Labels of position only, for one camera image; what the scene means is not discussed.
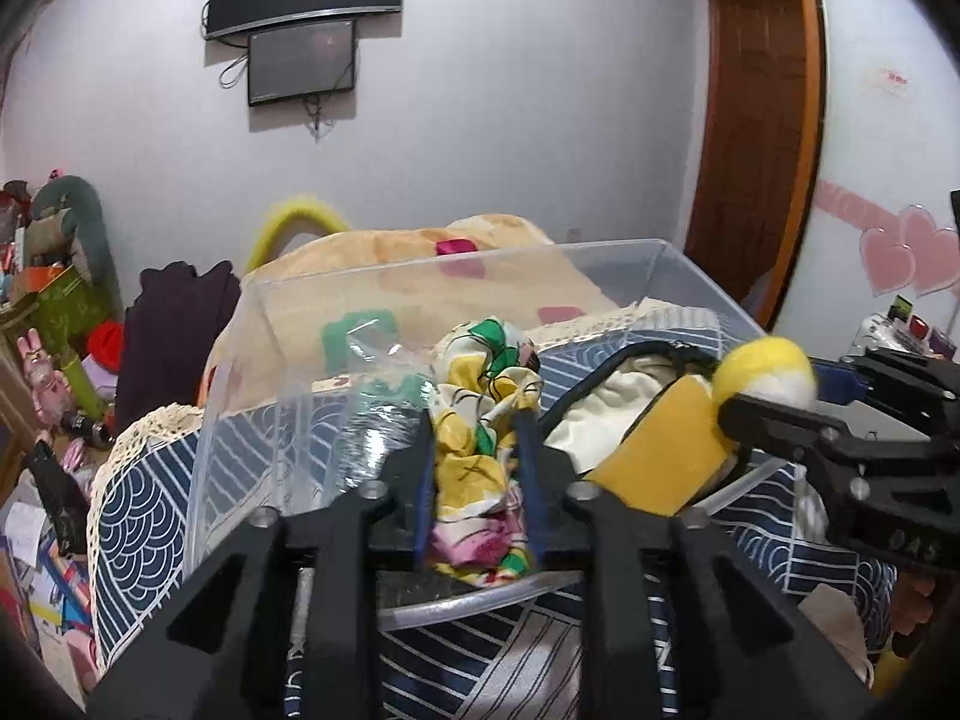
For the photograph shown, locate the cream yellow black-trimmed pouch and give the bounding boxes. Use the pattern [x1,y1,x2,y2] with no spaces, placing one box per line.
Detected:
[540,341,752,518]

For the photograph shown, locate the green plastic piece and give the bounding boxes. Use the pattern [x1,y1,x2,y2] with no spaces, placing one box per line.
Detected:
[322,307,403,377]

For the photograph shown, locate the person's right hand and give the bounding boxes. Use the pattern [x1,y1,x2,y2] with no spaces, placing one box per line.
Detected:
[889,566,938,657]

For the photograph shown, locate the yellow fuzzy hoop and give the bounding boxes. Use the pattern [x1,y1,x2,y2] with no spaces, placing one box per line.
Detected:
[246,195,353,275]

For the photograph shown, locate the grey-green plush cushion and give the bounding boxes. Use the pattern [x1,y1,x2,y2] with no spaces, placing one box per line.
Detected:
[30,176,122,316]

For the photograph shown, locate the pink ribbon wall sticker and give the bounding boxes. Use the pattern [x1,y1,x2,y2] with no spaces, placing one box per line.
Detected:
[816,180,901,235]

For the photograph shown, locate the dark purple garment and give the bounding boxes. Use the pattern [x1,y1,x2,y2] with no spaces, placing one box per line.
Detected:
[116,261,242,421]

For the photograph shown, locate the green bottle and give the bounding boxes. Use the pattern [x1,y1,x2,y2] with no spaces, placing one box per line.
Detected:
[64,360,102,421]

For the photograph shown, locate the small black wall monitor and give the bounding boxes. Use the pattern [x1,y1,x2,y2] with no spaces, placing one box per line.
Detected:
[247,17,358,107]

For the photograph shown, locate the floral printed cloth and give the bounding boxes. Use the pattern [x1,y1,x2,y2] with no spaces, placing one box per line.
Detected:
[424,319,545,587]

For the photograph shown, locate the red cloth item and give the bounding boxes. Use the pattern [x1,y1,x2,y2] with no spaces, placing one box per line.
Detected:
[86,321,125,374]

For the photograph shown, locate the brown wooden door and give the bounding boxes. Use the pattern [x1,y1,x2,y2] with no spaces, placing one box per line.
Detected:
[684,0,827,332]

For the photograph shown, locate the yellow white plush ball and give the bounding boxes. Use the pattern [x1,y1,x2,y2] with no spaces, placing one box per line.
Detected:
[711,337,818,428]

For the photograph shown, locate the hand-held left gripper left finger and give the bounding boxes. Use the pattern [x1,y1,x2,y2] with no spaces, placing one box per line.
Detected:
[86,420,440,720]

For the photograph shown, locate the pink bunny toy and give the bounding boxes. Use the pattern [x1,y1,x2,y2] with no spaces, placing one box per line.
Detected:
[19,330,76,422]

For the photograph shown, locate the green cardboard box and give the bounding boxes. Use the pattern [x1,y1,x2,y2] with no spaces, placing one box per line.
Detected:
[26,262,113,362]

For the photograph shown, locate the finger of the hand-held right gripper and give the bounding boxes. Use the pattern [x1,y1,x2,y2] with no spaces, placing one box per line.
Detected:
[716,388,863,481]
[814,356,947,421]

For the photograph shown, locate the orange beige fleece blanket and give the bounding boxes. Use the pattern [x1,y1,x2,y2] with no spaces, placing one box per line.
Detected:
[199,214,623,406]

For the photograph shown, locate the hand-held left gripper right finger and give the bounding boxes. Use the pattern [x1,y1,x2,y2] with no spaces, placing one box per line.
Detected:
[514,409,880,720]

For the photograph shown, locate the pink heart wall stickers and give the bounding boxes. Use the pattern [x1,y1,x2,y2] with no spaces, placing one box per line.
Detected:
[859,206,960,299]

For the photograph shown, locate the black wall cable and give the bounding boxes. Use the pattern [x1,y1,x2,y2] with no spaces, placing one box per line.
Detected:
[201,4,250,89]

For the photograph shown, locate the clear plastic storage box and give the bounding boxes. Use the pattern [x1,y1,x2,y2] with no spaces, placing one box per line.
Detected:
[184,238,770,631]

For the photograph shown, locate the navy wave-pattern blanket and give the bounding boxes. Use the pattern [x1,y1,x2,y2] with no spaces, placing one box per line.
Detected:
[86,306,901,720]

